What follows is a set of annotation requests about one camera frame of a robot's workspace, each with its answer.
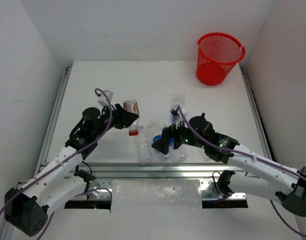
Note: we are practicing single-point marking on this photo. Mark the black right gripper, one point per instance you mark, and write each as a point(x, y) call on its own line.
point(168, 133)

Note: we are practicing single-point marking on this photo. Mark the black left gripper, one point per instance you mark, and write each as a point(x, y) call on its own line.
point(116, 116)

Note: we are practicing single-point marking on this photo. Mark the red cap bottle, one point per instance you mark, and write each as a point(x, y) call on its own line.
point(131, 106)

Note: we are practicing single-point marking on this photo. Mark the clear slim bottle white cap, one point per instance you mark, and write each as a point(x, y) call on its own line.
point(143, 148)

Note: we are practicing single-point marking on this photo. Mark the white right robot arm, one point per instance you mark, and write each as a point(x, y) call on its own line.
point(257, 175)

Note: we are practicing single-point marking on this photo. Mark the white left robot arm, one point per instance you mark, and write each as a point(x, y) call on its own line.
point(29, 207)

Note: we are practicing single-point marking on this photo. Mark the red mesh plastic bin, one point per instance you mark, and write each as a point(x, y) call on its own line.
point(218, 53)

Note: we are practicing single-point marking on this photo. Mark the blue label bottle inverted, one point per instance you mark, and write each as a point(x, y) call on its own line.
point(154, 129)

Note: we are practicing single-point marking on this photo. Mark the blue label bottle Chinese text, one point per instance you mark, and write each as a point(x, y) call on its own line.
point(179, 155)

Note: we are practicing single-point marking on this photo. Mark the blue label bottle far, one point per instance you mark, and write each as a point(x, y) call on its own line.
point(177, 100)

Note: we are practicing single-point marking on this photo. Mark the translucent plastic sheet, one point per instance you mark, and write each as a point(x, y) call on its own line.
point(156, 193)

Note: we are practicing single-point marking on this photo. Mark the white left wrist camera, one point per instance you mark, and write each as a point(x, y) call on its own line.
point(103, 100)

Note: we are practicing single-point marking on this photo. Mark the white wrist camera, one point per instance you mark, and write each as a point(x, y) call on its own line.
point(103, 100)
point(178, 112)

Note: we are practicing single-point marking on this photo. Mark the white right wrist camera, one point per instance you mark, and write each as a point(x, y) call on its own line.
point(178, 112)

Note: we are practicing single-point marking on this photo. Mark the aluminium table front rail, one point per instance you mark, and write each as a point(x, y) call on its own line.
point(155, 171)

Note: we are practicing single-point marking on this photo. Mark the aluminium table rail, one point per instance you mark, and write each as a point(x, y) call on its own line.
point(42, 159)
point(265, 144)
point(155, 171)

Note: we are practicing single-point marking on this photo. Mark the aluminium table right rail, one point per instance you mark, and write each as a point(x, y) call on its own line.
point(265, 144)

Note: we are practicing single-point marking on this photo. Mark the aluminium table left rail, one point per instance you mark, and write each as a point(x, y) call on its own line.
point(42, 159)

